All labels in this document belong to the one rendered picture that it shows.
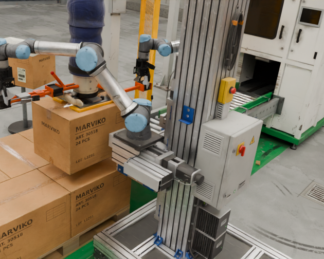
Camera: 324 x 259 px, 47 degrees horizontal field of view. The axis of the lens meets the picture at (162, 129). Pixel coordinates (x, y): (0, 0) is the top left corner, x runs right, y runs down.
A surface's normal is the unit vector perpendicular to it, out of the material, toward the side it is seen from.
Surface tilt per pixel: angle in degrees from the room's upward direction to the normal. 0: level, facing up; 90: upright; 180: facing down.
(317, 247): 0
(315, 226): 0
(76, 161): 90
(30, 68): 90
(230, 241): 0
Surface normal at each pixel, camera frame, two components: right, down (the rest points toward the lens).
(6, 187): 0.10, -0.90
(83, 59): -0.18, 0.31
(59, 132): -0.63, 0.28
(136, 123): -0.04, 0.51
